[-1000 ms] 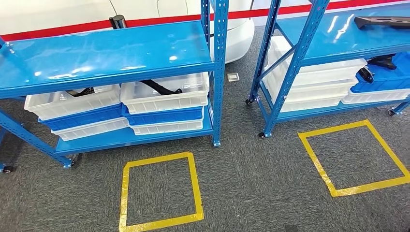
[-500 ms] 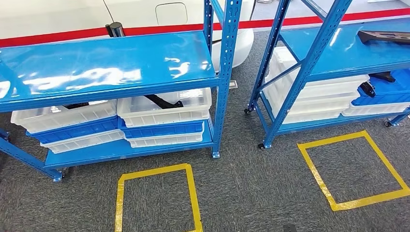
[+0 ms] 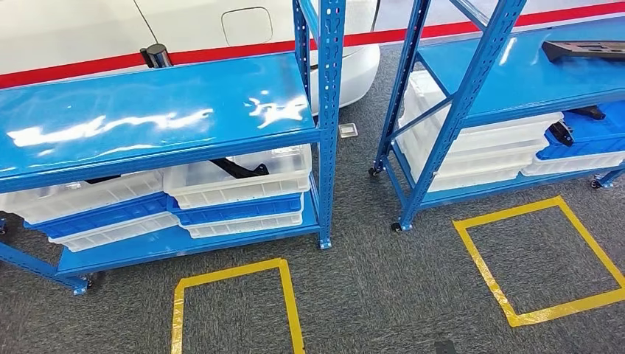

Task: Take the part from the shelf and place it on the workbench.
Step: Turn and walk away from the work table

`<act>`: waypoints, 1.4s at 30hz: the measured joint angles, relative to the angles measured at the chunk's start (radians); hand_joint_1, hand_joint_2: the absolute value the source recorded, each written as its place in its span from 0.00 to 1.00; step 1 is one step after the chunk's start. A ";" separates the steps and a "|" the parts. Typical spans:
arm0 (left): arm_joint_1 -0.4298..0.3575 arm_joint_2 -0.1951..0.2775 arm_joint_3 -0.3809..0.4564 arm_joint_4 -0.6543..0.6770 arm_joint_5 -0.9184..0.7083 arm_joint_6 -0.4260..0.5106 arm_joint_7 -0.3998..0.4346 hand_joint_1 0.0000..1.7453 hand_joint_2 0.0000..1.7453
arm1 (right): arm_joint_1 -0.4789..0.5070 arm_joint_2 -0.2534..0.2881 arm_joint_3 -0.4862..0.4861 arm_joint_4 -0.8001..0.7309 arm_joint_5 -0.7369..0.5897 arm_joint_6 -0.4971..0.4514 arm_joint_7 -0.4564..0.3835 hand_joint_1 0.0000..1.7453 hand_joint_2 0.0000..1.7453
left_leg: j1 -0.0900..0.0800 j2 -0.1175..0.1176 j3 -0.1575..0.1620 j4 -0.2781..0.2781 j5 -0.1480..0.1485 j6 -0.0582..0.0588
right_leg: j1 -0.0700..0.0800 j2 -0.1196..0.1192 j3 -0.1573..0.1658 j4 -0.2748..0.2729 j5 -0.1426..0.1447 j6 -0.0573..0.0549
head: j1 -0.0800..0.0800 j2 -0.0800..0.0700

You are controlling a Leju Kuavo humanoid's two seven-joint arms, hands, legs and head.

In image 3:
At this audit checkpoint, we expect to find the red barrier belt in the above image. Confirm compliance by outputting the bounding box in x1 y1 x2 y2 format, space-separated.
168 0 625 66
0 52 147 91

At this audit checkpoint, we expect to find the yellow floor tape square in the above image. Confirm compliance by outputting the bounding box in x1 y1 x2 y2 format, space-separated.
170 257 306 354

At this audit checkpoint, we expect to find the white plastic crate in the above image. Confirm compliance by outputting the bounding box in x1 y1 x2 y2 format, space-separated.
178 209 304 240
395 127 551 193
520 151 625 178
397 69 565 155
0 169 165 226
47 212 180 254
162 144 313 211

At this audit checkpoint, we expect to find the blue plastic crate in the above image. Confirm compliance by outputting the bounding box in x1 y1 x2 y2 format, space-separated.
536 129 625 162
23 192 170 240
167 192 304 228
566 101 625 140

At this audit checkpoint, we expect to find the white car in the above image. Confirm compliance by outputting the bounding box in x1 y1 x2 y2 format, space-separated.
0 0 382 117

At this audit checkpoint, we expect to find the blue steel shelf rack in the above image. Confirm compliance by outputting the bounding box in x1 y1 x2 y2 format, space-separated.
369 0 625 234
0 0 348 297

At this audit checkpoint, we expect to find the black stanchion post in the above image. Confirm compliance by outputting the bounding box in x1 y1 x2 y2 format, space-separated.
140 43 173 69

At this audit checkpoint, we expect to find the black curved part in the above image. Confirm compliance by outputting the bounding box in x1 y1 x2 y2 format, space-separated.
209 157 270 180
549 105 607 148
85 174 122 186
540 40 625 63

